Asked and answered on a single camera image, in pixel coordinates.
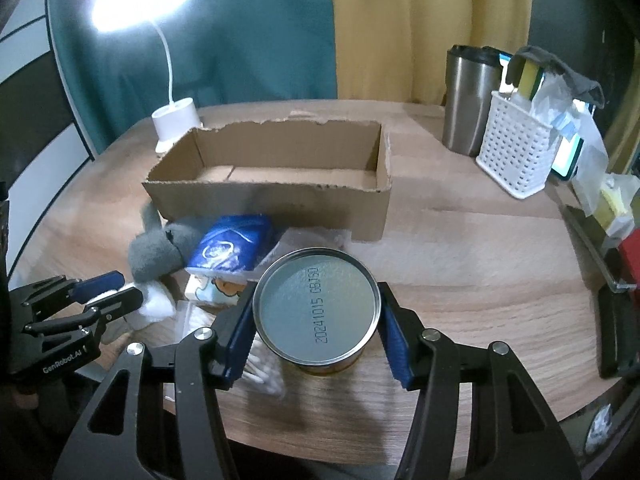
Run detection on grey plush toy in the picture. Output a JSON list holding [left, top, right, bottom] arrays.
[[128, 202, 213, 283]]

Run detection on cotton swabs bag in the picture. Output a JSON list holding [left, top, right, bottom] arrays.
[[174, 299, 289, 401]]

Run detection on cartoon tissue pack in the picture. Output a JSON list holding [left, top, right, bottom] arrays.
[[184, 275, 246, 310]]

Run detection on blue tissue pack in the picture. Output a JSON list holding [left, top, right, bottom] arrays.
[[186, 214, 274, 283]]

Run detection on silver tin can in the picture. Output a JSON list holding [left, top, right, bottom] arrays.
[[252, 247, 382, 376]]

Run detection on clear snack bag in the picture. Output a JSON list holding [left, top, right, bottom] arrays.
[[248, 228, 352, 281]]

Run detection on black flat device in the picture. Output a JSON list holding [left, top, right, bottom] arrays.
[[598, 285, 639, 378]]

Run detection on brown cardboard box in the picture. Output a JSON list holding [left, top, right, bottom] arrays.
[[142, 119, 392, 242]]

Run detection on red box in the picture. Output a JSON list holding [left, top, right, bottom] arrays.
[[617, 235, 640, 285]]

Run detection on clear plastic bags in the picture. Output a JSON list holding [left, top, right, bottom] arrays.
[[530, 74, 639, 240]]

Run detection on white perforated basket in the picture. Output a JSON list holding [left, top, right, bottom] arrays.
[[475, 91, 560, 200]]

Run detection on teal framed tablet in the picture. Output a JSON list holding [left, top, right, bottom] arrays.
[[499, 51, 584, 181]]

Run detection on teal curtain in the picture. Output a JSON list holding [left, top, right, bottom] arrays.
[[47, 0, 337, 151]]

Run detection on white desk lamp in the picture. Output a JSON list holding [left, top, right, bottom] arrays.
[[90, 0, 202, 157]]

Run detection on dark grey cloth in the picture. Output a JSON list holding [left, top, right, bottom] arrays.
[[506, 46, 606, 110]]

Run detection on yellow green sponge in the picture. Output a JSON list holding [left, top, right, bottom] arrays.
[[518, 58, 544, 101]]

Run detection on stainless steel tumbler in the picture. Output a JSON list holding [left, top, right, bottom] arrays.
[[442, 44, 502, 157]]

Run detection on yellow curtain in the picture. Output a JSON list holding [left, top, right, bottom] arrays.
[[332, 0, 533, 104]]

